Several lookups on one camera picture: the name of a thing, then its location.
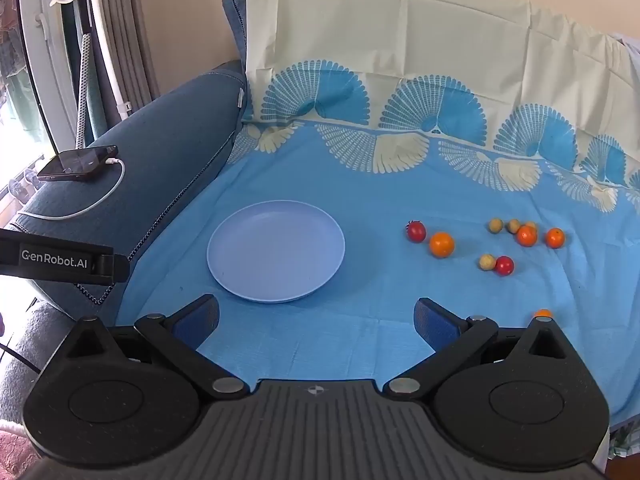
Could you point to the tan longan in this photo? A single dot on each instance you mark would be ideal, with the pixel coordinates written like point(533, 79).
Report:
point(532, 223)
point(486, 262)
point(495, 225)
point(512, 225)

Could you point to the blue sofa armrest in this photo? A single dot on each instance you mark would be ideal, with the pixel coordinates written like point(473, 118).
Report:
point(165, 150)

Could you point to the grey curtain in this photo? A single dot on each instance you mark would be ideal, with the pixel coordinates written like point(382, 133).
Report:
point(135, 25)

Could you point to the light blue round plate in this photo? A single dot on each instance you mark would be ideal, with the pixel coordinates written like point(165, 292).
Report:
point(276, 252)

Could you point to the white window frame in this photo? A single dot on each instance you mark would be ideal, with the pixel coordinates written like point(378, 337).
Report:
point(47, 60)

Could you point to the white garment steamer pole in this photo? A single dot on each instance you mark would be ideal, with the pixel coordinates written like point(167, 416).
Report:
point(107, 45)

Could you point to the small orange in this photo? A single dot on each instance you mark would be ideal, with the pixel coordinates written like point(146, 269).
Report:
point(542, 313)
point(526, 236)
point(442, 244)
point(554, 238)

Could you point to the blue feather printed blanket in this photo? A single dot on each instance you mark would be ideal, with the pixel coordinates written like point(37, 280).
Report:
point(390, 170)

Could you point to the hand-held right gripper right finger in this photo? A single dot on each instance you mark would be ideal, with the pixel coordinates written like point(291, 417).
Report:
point(437, 325)

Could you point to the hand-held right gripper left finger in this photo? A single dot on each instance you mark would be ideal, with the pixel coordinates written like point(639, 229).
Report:
point(197, 322)

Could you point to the pink cloth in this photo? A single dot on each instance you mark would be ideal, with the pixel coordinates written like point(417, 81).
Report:
point(15, 447)

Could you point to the red cherry tomato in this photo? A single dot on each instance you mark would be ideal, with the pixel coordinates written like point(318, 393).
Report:
point(504, 265)
point(416, 231)

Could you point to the black smartphone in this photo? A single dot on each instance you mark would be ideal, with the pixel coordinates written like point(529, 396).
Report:
point(77, 162)

